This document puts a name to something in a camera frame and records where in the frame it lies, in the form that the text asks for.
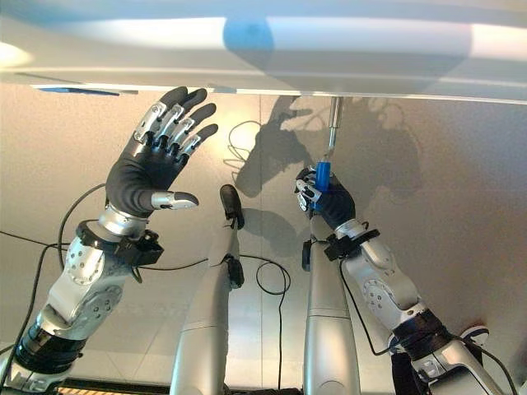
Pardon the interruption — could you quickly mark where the thin grey wire on floor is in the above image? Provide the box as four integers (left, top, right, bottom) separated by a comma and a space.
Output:
223, 119, 262, 176

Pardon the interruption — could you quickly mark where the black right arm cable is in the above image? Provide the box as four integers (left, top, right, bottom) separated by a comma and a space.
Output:
338, 258, 399, 357

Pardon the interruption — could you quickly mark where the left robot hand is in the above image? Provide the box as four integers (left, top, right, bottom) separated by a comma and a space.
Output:
98, 86, 220, 239

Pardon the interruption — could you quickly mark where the bed crank with blue grip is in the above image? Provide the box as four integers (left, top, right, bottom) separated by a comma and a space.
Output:
309, 96, 345, 214

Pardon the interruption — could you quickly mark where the white and blue shoe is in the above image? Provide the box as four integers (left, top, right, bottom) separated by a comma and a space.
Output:
459, 323, 490, 343

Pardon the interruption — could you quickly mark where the silver robot leg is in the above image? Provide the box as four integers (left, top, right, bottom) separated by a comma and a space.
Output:
169, 224, 246, 395
301, 213, 364, 395

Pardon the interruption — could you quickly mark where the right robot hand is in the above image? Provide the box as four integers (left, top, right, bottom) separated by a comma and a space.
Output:
294, 161, 364, 239

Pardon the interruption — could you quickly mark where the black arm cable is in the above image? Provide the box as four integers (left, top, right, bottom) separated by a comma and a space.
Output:
12, 183, 109, 342
338, 258, 399, 357

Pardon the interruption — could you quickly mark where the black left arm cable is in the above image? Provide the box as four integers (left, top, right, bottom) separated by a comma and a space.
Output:
12, 183, 109, 342

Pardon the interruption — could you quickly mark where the left dark robot foot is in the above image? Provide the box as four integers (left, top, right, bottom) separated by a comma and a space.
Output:
219, 184, 245, 230

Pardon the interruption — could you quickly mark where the right silver robot leg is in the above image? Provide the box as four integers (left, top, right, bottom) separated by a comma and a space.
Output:
301, 213, 364, 395

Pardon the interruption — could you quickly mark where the left silver robot leg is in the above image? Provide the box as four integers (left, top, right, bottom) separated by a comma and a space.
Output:
169, 224, 246, 395

